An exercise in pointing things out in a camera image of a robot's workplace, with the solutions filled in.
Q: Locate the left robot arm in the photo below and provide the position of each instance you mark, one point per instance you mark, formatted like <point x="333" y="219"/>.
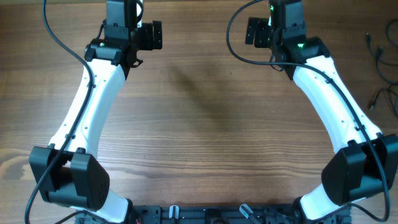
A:
<point x="67" y="171"/>

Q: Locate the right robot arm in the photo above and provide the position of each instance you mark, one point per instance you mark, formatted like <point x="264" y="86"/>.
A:
<point x="365" y="160"/>

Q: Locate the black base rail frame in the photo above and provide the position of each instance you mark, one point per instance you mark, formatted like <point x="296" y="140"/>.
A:
<point x="269" y="214"/>

